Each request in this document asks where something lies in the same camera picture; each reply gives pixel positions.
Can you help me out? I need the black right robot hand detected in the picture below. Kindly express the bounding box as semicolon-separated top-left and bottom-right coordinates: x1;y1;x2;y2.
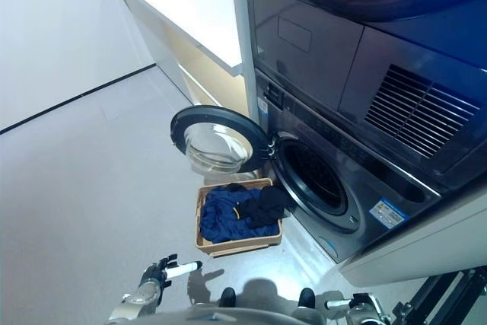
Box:
324;292;377;313

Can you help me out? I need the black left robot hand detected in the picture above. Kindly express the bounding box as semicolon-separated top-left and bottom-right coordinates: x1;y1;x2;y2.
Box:
138;252;203;290

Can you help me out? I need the black garment with yellow trim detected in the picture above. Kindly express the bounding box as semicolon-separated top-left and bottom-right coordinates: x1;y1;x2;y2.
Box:
234;186;286;229

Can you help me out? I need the woven tan laundry basket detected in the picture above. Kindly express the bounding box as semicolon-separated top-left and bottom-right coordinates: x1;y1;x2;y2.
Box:
195;178;285;258

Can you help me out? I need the grey front-load washing machine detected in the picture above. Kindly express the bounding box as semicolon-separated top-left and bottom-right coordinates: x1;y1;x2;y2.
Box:
253;68;444;265

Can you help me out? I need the black right robot foot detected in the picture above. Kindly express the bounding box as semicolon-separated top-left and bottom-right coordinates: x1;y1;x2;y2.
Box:
298;287;317;309

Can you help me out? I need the black robot foot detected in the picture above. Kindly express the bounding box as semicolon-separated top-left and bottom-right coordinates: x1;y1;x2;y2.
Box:
298;287;317;309
220;287;237;309

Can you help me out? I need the silver right robot leg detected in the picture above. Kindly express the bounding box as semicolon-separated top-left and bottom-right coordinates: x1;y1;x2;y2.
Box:
287;304;329;325

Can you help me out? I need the silver robot leg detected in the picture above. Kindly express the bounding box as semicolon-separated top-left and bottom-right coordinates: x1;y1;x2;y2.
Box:
178;304;248;325
287;304;329;325

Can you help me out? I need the silver left robot leg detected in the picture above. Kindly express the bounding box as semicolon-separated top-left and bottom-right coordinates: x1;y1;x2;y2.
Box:
178;304;248;325

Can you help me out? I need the black left robot foot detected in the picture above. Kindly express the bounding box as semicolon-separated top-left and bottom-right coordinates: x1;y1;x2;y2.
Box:
220;287;237;309

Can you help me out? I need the dark blue garment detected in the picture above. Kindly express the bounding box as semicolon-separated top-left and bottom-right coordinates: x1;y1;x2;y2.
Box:
200;186;281;244

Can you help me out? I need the blue energy label sticker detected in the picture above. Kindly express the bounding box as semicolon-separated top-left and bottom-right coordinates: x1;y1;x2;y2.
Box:
368;197;410;233

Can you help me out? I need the round glass washer door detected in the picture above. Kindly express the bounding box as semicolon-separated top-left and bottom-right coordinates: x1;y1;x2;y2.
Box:
170;105;277;185

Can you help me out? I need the white kitchen counter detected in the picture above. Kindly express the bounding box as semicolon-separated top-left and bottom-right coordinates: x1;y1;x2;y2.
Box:
106;0;252;113

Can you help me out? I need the grey stacked dryer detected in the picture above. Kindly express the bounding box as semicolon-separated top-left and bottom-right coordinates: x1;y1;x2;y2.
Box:
243;0;487;189

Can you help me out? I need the black metal frame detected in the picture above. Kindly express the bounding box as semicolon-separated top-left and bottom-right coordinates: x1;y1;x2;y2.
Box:
391;263;487;325

